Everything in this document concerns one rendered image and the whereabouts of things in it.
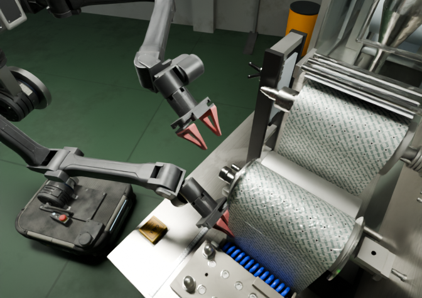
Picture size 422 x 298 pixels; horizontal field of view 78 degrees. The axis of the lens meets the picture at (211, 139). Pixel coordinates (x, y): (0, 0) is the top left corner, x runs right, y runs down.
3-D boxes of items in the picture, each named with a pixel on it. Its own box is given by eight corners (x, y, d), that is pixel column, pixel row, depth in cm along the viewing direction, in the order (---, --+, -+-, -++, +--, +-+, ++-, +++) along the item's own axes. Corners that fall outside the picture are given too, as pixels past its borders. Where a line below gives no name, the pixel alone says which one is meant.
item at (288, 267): (227, 237, 78) (230, 209, 64) (299, 292, 69) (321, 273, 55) (226, 238, 78) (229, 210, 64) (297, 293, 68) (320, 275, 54)
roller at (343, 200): (269, 167, 84) (276, 143, 75) (348, 212, 73) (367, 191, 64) (248, 192, 78) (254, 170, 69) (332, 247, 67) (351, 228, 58)
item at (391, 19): (331, 117, 130) (389, -5, 87) (359, 130, 124) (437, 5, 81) (319, 133, 123) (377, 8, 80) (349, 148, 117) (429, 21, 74)
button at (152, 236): (154, 217, 95) (153, 214, 93) (167, 229, 92) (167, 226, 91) (139, 232, 92) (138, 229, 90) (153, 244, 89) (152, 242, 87)
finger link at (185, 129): (193, 157, 66) (170, 128, 64) (210, 140, 70) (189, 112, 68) (207, 152, 60) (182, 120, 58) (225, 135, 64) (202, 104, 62)
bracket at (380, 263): (361, 238, 53) (366, 234, 51) (392, 257, 50) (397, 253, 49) (353, 258, 50) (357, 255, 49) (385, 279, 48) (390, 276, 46)
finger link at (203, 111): (201, 149, 68) (179, 120, 66) (217, 133, 71) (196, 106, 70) (215, 144, 62) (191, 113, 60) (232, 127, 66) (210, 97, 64)
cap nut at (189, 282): (188, 273, 71) (187, 268, 68) (198, 282, 69) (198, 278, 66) (179, 285, 69) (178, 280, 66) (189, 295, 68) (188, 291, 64)
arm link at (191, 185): (179, 184, 69) (193, 171, 72) (171, 191, 74) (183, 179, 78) (197, 203, 69) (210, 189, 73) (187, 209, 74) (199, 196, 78)
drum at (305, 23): (308, 46, 351) (322, 2, 309) (308, 60, 328) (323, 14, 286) (281, 42, 357) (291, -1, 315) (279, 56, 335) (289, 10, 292)
